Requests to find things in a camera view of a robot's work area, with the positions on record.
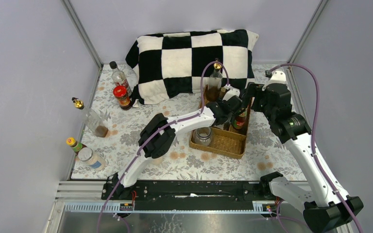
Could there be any green bottle yellow cap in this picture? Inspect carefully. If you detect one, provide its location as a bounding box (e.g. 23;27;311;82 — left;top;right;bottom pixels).
232;110;247;130

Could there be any glass cruet gold spout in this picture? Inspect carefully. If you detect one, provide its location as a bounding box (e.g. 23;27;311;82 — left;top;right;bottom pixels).
205;63;222;101

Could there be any small yellow oil bottle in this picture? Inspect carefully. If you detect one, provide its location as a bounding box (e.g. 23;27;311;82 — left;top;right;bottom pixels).
219;87;227;100

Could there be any woven wicker tray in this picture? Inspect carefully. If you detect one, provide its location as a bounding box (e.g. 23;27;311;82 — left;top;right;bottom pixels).
189;84;253;160

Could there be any glass jar silver lid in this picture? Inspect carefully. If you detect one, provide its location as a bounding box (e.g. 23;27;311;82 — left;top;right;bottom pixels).
192;127;213;146

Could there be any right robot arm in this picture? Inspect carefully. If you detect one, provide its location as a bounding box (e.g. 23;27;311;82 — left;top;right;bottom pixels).
242;83;363;233

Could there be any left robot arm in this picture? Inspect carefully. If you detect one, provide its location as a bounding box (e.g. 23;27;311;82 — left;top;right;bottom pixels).
112;95;249;200

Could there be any black white checkered pillow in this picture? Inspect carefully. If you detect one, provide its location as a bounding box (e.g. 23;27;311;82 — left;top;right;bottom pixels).
125;29;259;104

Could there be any red lid chili sauce jar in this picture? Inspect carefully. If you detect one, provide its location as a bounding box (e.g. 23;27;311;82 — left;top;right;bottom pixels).
113;86;133;110

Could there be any clear vinegar bottle black cap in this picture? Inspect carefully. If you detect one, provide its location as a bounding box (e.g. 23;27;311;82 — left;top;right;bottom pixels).
109;61;132;97

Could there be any floral tablecloth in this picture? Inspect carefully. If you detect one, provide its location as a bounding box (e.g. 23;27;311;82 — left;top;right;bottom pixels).
71;65;305;181

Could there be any reflected cruet gold spout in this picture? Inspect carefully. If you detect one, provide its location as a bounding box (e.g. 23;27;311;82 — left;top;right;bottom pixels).
71;97;109;138

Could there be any reflected jar white lid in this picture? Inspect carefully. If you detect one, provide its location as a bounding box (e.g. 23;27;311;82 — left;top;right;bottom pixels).
78;147;106;170

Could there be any reflected green bottle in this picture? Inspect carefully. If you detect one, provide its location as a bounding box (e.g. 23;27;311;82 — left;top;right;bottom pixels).
66;137;85;154

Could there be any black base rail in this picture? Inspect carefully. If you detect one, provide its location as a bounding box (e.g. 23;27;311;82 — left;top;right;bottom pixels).
101;179;276;211

